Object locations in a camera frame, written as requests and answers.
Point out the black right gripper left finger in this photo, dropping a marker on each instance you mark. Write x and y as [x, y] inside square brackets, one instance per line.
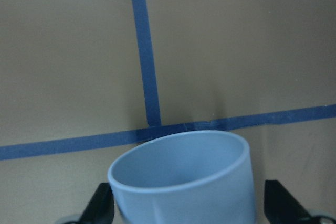
[100, 208]

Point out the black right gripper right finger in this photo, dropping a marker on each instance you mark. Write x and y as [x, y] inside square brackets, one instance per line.
[281, 207]

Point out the light blue plastic cup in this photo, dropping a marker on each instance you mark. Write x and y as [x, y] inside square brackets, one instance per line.
[190, 177]

